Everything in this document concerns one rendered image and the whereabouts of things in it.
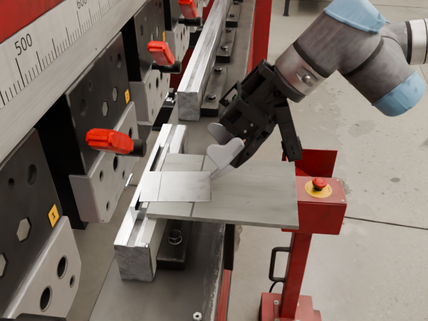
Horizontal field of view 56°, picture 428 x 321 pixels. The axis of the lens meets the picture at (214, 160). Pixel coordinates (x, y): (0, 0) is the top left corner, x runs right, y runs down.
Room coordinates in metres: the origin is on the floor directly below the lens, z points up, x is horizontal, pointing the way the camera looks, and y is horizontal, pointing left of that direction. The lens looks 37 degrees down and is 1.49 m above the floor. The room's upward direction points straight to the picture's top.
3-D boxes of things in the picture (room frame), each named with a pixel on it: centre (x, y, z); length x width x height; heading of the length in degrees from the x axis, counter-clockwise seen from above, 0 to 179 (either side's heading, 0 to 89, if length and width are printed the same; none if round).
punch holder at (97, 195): (0.37, 0.15, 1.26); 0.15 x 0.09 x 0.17; 173
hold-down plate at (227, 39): (1.59, -0.05, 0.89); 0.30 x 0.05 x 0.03; 173
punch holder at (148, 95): (0.57, 0.13, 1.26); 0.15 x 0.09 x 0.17; 173
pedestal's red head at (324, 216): (0.87, -0.27, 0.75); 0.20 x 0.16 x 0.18; 175
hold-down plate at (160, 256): (0.63, 0.06, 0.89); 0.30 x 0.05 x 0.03; 173
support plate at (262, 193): (0.58, -0.02, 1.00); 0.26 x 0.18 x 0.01; 83
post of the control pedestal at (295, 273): (0.87, -0.27, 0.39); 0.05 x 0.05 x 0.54; 85
